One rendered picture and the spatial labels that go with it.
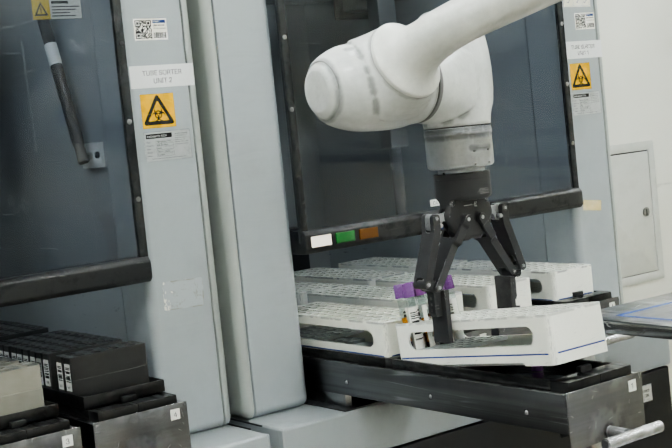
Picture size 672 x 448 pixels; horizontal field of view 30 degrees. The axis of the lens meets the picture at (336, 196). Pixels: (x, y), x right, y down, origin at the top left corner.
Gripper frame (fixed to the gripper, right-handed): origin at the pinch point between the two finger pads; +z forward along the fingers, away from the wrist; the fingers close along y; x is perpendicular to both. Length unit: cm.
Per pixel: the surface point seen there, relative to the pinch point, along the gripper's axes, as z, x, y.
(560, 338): 0.4, -18.3, -3.3
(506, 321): -1.5, -11.0, -4.9
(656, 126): -18, 140, 216
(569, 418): 9.0, -21.7, -6.6
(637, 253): 22, 140, 201
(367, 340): 5.8, 30.4, 4.8
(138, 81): -37, 30, -31
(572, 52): -37, 30, 56
